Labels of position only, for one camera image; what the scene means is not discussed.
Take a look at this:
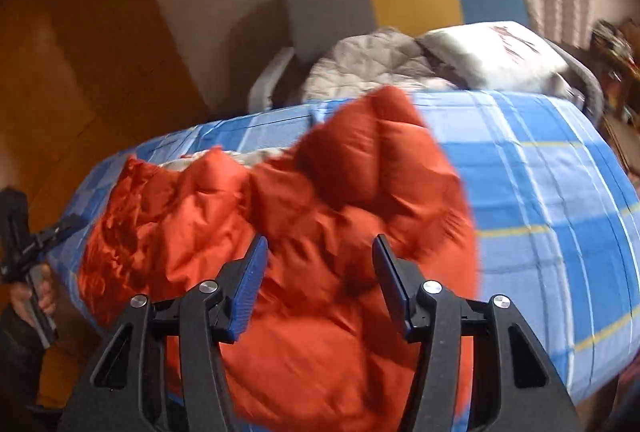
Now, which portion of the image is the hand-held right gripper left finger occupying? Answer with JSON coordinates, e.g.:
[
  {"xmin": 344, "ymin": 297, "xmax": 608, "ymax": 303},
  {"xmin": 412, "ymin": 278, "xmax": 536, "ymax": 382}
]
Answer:
[{"xmin": 57, "ymin": 236, "xmax": 271, "ymax": 432}]

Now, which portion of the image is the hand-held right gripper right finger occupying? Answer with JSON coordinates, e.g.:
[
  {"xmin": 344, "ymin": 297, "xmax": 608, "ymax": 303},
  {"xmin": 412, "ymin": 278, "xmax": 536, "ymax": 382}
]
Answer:
[{"xmin": 371, "ymin": 234, "xmax": 576, "ymax": 432}]

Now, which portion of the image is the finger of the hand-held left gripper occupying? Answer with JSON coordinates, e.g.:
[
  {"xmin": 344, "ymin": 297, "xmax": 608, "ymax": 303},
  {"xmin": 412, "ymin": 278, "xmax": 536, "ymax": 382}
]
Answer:
[{"xmin": 36, "ymin": 214, "xmax": 87, "ymax": 249}]

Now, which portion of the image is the orange puffer jacket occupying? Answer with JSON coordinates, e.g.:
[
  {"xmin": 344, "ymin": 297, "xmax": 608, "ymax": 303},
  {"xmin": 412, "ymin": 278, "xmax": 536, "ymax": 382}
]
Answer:
[{"xmin": 77, "ymin": 84, "xmax": 481, "ymax": 432}]

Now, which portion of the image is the person's left forearm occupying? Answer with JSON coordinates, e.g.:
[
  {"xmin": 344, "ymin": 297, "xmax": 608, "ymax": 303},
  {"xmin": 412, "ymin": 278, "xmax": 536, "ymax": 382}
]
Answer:
[{"xmin": 0, "ymin": 307, "xmax": 51, "ymax": 413}]

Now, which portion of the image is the person's left hand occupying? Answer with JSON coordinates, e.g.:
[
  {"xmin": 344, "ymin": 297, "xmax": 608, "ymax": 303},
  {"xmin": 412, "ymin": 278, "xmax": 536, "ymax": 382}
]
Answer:
[{"xmin": 10, "ymin": 264, "xmax": 57, "ymax": 317}]

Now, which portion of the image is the bed with blue plaid sheet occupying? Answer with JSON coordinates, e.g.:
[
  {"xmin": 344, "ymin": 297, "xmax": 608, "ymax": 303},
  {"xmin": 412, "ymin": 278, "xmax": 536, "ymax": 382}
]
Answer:
[{"xmin": 47, "ymin": 89, "xmax": 640, "ymax": 405}]

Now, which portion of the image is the brown wooden wardrobe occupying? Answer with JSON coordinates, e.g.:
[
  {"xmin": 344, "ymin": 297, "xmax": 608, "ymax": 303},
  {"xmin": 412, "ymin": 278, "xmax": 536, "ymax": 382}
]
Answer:
[{"xmin": 0, "ymin": 0, "xmax": 211, "ymax": 223}]

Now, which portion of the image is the grey quilted blanket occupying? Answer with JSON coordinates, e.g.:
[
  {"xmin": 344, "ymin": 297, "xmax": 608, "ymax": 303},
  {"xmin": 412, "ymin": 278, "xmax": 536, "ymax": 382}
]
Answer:
[{"xmin": 300, "ymin": 26, "xmax": 458, "ymax": 102}]

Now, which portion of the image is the white printed pillow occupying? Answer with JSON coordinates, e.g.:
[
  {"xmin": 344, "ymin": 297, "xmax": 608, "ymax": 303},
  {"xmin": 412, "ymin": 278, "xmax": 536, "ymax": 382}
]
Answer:
[{"xmin": 417, "ymin": 20, "xmax": 571, "ymax": 95}]

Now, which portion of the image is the grey yellow blue headboard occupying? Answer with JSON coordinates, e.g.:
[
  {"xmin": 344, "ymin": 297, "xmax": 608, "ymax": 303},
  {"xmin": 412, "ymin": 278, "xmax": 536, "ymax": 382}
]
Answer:
[{"xmin": 277, "ymin": 0, "xmax": 531, "ymax": 62}]

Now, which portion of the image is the grey cushion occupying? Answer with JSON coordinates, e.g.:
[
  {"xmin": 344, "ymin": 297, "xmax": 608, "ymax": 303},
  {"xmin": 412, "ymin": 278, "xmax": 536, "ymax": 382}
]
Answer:
[{"xmin": 542, "ymin": 36, "xmax": 606, "ymax": 113}]

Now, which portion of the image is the cluttered wooden desk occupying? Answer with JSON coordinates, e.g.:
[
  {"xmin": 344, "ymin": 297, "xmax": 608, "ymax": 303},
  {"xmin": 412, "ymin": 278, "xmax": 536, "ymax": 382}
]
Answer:
[{"xmin": 592, "ymin": 16, "xmax": 640, "ymax": 177}]

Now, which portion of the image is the white curved rail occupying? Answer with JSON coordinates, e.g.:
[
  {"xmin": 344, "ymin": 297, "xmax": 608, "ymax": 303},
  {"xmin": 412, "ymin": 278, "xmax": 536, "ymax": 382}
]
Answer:
[{"xmin": 248, "ymin": 46, "xmax": 297, "ymax": 111}]

